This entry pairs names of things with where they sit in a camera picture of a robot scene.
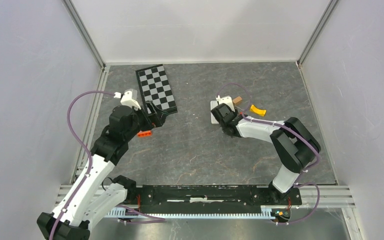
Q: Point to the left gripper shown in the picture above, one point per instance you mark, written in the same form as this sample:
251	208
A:
157	118

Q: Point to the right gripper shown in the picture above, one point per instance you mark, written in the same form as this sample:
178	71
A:
236	111

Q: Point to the white remote control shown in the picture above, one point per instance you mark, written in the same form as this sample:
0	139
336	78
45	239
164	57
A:
213	114

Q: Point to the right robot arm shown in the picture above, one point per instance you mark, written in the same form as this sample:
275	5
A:
296	147

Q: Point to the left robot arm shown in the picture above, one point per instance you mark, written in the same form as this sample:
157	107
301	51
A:
77	214

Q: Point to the orange semicircle block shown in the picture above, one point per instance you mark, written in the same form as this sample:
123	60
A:
143	134

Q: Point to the brown wooden block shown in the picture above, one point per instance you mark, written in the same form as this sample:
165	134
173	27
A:
237	100

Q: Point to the checkered chess board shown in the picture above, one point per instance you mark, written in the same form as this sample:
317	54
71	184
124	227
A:
154	86

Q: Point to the yellow arch block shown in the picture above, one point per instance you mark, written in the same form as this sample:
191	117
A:
258	111

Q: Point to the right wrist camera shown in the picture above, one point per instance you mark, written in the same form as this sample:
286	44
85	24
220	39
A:
226	100

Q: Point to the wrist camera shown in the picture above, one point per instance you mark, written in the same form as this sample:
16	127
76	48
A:
226	100
129	98

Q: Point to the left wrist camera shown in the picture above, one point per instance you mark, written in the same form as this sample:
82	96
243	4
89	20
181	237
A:
129	98

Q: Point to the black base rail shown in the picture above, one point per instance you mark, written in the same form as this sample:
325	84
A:
209	199

